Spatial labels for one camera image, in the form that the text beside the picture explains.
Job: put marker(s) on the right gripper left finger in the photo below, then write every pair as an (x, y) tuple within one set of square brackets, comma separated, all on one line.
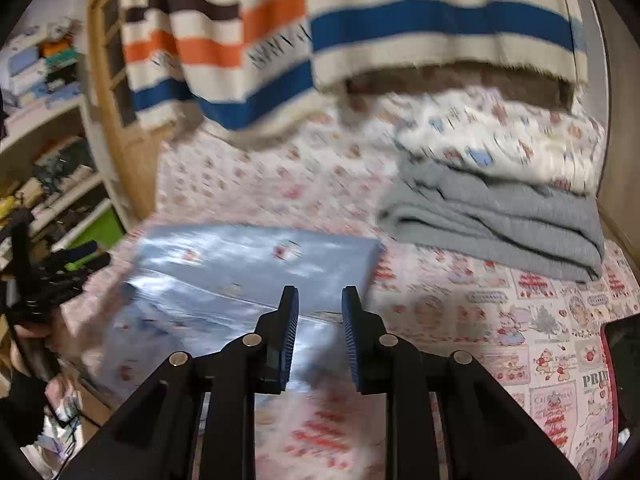
[(195, 417)]

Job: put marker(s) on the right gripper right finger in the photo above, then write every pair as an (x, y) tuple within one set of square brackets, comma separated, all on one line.
[(446, 416)]

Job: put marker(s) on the light blue satin pants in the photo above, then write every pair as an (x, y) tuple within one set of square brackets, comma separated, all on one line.
[(196, 288)]

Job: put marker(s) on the black sleeved left forearm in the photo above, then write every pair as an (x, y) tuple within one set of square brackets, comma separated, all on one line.
[(22, 410)]

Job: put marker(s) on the person left hand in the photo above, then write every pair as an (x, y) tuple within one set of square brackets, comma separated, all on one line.
[(61, 332)]

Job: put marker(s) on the white storage shelf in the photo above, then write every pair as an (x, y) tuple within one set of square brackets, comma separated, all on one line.
[(55, 164)]

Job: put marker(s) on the patterned bed sheet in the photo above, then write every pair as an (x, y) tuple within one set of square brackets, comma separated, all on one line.
[(539, 337)]

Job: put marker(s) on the wooden glass door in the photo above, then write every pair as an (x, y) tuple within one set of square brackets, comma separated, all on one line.
[(134, 150)]

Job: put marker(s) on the grey folded sweatpants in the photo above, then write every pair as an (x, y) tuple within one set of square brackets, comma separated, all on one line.
[(531, 227)]

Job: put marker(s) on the stacked shoe boxes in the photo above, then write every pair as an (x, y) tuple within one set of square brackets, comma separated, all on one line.
[(41, 69)]

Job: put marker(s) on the striped Paris curtain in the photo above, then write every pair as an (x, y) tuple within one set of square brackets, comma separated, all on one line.
[(258, 65)]

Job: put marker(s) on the white cartoon print pants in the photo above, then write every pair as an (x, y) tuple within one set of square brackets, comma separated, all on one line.
[(477, 129)]

